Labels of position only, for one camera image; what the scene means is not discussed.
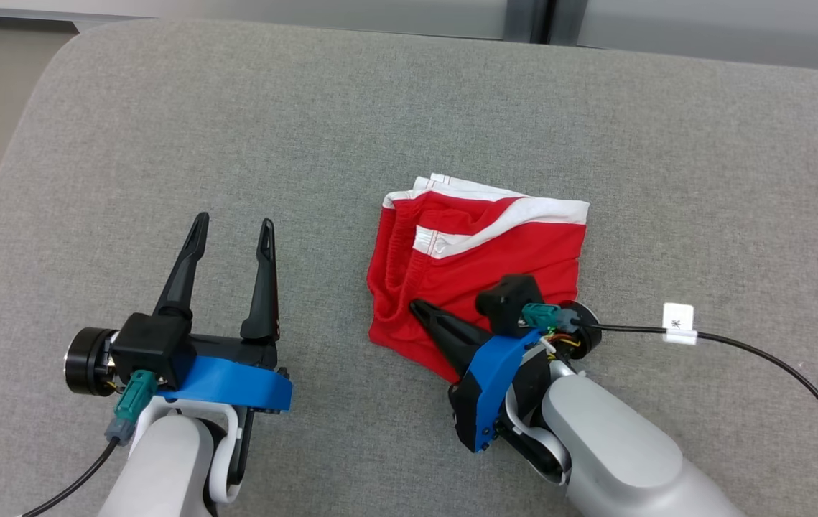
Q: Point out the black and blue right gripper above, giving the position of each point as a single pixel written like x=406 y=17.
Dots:
x=487 y=388

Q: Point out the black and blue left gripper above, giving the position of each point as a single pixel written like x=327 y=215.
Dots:
x=236 y=384

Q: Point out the red shorts with white trim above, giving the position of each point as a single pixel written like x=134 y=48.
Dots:
x=523 y=251

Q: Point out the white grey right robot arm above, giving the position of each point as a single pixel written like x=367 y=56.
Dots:
x=617 y=445

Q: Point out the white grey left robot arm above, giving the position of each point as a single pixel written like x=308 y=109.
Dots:
x=164 y=467

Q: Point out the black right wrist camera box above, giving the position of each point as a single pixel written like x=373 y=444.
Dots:
x=509 y=301

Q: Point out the teal right camera connector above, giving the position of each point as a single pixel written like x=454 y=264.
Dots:
x=545 y=316

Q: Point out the teal camera connector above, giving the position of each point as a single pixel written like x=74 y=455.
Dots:
x=545 y=316
x=132 y=402

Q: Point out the teal left camera connector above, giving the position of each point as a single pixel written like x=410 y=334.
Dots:
x=132 y=402

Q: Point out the grey partition frame post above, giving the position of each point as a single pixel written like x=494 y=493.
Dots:
x=527 y=18

